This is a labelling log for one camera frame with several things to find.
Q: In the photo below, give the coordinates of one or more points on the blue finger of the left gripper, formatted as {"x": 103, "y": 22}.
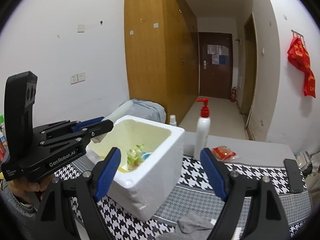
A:
{"x": 83, "y": 124}

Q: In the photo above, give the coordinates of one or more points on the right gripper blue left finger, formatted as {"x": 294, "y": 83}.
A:
{"x": 55, "y": 217}

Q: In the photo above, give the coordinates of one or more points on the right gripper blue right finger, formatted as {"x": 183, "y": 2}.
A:
{"x": 266, "y": 217}

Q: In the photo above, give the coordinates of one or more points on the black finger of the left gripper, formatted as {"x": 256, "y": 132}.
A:
{"x": 95, "y": 130}

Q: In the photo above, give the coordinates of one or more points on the green snack packet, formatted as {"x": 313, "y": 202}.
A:
{"x": 134, "y": 157}

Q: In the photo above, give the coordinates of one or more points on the white styrofoam box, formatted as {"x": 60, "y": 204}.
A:
{"x": 142, "y": 191}

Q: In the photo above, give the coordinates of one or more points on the grey sock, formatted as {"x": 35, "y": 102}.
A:
{"x": 190, "y": 226}

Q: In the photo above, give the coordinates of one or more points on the person left hand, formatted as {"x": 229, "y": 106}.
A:
{"x": 20, "y": 187}

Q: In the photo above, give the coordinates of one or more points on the black smartphone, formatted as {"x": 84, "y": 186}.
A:
{"x": 294, "y": 177}

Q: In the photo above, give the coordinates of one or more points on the grey blue cloth heap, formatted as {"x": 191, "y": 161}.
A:
{"x": 147, "y": 110}

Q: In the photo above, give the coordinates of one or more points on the houndstooth patterned table cloth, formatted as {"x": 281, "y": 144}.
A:
{"x": 123, "y": 225}

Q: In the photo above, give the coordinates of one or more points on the red snack packet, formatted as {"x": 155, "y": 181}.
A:
{"x": 222, "y": 153}

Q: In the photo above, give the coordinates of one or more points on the small clear spray bottle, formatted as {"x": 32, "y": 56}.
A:
{"x": 172, "y": 120}

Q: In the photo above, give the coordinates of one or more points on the white red pump bottle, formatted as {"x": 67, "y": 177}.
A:
{"x": 202, "y": 128}

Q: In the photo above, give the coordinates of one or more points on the wooden wardrobe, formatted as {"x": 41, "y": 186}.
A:
{"x": 162, "y": 53}

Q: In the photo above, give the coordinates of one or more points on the red fire extinguisher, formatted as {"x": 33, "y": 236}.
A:
{"x": 233, "y": 94}

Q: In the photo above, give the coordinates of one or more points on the dark brown entrance door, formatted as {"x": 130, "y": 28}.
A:
{"x": 216, "y": 64}

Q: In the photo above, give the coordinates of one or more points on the wooden side door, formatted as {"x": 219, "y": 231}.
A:
{"x": 250, "y": 65}

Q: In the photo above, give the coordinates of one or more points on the red hanging bag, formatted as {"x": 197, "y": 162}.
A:
{"x": 298, "y": 56}

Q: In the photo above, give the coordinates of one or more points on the white wall socket pair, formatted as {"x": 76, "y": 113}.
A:
{"x": 76, "y": 78}

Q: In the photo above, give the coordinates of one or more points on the white wall switch plate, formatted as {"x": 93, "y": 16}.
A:
{"x": 81, "y": 28}

